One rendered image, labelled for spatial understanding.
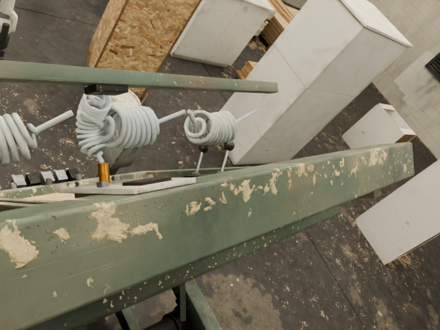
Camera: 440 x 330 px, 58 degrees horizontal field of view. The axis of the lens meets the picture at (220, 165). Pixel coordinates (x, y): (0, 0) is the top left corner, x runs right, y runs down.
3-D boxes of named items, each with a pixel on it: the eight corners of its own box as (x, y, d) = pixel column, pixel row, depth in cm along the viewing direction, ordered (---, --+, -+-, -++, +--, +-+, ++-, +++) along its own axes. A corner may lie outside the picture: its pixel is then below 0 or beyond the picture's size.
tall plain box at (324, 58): (261, 126, 481) (372, 4, 380) (287, 165, 456) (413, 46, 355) (205, 123, 419) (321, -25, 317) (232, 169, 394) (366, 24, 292)
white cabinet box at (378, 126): (355, 137, 632) (391, 105, 590) (377, 165, 608) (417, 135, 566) (340, 136, 601) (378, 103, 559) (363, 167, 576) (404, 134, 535)
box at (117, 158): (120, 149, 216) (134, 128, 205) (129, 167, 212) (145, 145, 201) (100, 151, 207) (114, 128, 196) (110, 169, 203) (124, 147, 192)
